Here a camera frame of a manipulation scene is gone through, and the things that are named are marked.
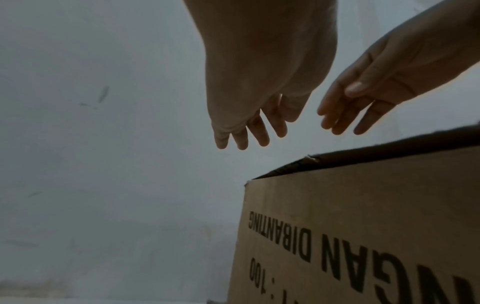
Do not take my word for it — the person's right hand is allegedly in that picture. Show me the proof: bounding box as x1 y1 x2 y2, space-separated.
317 0 480 136

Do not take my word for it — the person's left hand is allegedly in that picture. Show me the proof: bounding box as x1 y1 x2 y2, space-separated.
182 0 339 150

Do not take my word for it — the brown cardboard box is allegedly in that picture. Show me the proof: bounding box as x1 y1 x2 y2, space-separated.
226 123 480 304

